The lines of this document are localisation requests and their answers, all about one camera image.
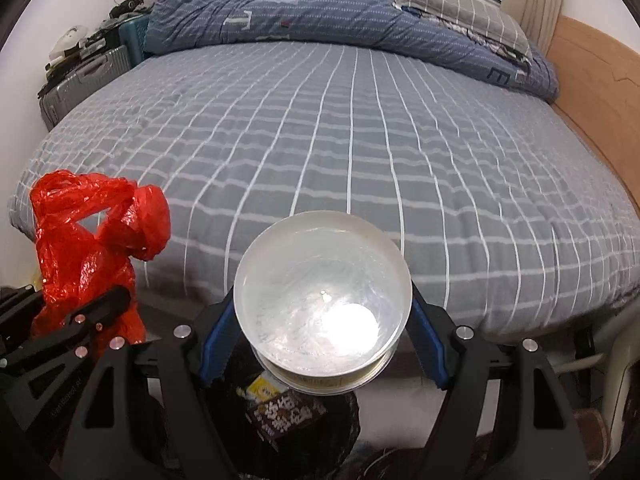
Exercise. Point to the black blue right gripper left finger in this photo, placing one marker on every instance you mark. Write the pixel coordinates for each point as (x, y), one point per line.
(142, 414)

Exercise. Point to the yellow white snack wrapper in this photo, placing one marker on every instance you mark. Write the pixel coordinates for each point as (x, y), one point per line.
(263, 388)

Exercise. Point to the brown printed carton box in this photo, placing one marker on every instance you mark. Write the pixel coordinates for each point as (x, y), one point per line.
(277, 419)

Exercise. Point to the red plastic bag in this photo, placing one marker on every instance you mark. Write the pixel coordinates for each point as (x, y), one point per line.
(88, 228)

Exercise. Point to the black trash bin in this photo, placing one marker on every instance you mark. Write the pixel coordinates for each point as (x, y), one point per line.
(317, 451)

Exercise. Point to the grey checked bed sheet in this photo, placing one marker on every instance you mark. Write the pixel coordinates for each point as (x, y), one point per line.
(504, 216)

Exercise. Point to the grey suitcase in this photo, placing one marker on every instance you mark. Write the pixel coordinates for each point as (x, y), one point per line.
(81, 82)

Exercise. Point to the white helmet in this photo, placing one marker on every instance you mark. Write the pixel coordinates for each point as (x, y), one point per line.
(74, 38)

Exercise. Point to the teal plastic stool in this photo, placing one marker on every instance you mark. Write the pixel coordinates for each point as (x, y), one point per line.
(132, 34)

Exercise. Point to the wooden headboard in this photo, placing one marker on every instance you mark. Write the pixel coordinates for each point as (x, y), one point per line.
(599, 95)

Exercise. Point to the blue striped duvet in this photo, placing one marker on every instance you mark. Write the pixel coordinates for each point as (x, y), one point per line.
(376, 24)

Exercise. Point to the grey checked pillow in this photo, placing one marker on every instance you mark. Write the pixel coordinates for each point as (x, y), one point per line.
(479, 17)

